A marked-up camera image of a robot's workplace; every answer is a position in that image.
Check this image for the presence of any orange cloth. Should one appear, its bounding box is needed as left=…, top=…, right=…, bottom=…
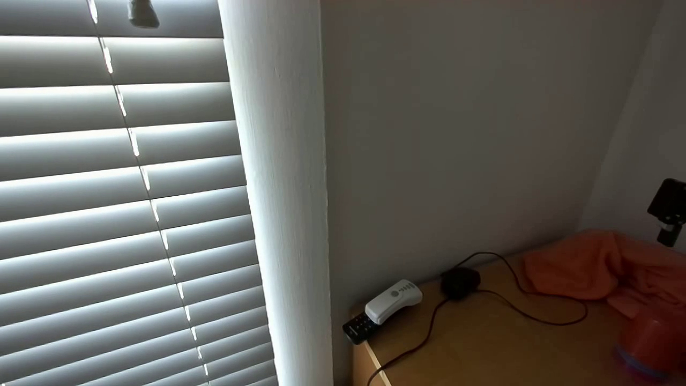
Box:
left=523, top=229, right=686, bottom=318

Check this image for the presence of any black remote control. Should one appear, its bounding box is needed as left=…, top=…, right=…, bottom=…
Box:
left=342, top=314, right=383, bottom=345

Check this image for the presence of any white window blind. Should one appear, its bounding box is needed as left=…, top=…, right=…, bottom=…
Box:
left=0, top=0, right=279, bottom=386

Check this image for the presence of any camera on mount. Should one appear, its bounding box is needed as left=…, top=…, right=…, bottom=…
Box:
left=647, top=179, right=686, bottom=248

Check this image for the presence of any black power adapter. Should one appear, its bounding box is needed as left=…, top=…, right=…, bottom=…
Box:
left=440, top=267, right=481, bottom=300

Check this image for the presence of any black cable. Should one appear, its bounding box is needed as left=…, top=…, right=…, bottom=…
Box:
left=367, top=251, right=589, bottom=386

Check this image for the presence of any white remote control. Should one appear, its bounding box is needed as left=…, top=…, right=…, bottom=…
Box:
left=365, top=279, right=423, bottom=326

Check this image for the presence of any orange cup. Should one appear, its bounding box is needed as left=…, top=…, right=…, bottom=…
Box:
left=618, top=312, right=686, bottom=372

